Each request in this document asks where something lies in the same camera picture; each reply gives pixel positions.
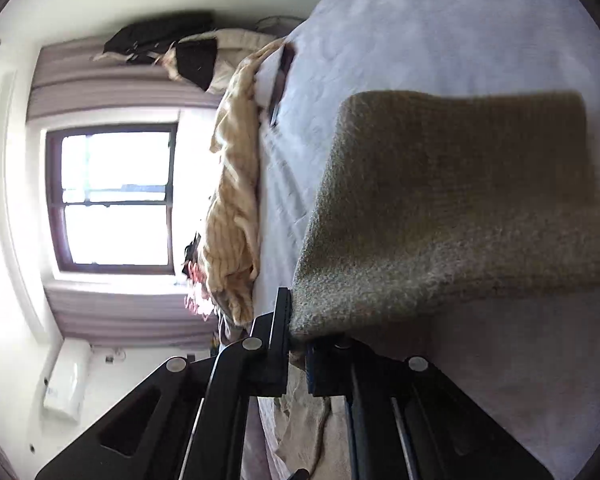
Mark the grey-brown cloth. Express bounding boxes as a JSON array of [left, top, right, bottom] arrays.
[[214, 292, 253, 343]]

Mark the grey pleated curtain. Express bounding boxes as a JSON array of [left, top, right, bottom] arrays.
[[42, 280, 222, 352], [25, 37, 227, 125]]

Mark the beige and black jacket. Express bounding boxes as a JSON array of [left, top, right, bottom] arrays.
[[161, 27, 287, 97]]

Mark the black clothing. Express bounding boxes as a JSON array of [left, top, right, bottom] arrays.
[[102, 10, 217, 57]]

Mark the dark framed window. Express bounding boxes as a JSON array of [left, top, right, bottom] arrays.
[[45, 122, 182, 277]]

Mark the beige cloth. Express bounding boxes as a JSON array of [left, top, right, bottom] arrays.
[[274, 350, 354, 480]]

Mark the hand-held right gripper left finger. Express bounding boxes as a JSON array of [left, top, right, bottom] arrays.
[[34, 287, 294, 480]]

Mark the white wall unit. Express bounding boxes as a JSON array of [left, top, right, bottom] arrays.
[[42, 340, 94, 422]]

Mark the black strap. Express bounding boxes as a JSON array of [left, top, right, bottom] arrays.
[[268, 42, 297, 129]]

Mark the red patterned cloth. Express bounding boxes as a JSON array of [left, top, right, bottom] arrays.
[[181, 232, 222, 322]]

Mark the brown knit sweater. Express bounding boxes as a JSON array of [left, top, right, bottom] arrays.
[[287, 89, 600, 356]]

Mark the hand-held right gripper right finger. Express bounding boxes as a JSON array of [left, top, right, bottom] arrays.
[[305, 336, 554, 480]]

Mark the white fleece blanket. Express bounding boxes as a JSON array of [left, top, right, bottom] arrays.
[[250, 0, 600, 480]]

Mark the cream striped blanket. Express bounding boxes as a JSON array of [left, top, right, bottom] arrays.
[[200, 37, 296, 326]]

